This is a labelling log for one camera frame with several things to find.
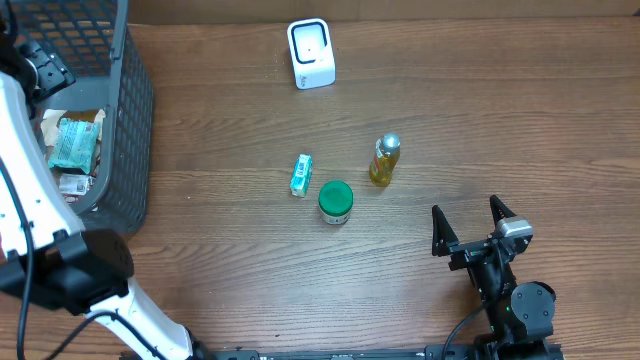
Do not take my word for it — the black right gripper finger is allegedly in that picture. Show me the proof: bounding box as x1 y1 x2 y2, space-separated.
489 195 516 225
432 205 459 257

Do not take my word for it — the brown snack packet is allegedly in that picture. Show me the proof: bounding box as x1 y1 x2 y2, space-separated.
39 108 107 204

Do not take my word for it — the teal snack bar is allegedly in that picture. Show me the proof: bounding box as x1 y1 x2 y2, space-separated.
47 118 101 175

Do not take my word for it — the yellow liquid bottle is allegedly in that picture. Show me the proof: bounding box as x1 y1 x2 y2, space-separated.
369 132 401 187

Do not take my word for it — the green lidded jar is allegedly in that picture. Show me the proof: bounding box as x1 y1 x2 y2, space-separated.
318 180 354 225

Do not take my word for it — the teal Kleenex tissue pack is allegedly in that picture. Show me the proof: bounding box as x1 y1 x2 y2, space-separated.
290 154 313 197

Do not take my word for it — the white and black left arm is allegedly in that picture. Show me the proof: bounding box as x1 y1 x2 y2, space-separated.
1 18 208 359

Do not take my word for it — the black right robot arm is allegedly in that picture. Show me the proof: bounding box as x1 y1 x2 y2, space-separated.
425 195 564 360

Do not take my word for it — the white barcode scanner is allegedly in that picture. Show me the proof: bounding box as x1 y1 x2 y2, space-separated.
287 18 336 90

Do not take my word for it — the dark grey mesh basket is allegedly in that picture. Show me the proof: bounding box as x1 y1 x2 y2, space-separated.
1 1 153 234

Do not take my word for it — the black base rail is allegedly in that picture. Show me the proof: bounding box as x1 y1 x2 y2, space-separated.
199 343 566 360

